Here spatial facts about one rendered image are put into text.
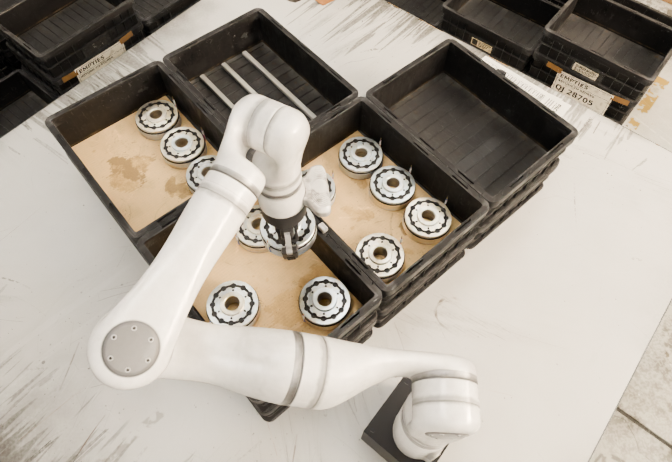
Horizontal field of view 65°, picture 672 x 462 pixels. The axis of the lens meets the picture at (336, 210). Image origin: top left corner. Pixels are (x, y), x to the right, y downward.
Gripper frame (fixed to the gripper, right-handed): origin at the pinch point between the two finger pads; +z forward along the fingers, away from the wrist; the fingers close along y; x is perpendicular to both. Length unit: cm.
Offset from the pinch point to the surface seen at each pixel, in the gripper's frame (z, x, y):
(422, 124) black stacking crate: 16, 35, -37
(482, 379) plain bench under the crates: 31, 36, 22
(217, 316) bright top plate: 13.3, -15.9, 6.9
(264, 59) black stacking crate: 15, -2, -65
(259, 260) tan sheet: 16.1, -7.2, -5.4
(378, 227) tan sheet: 16.5, 19.2, -9.8
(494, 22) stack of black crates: 60, 91, -123
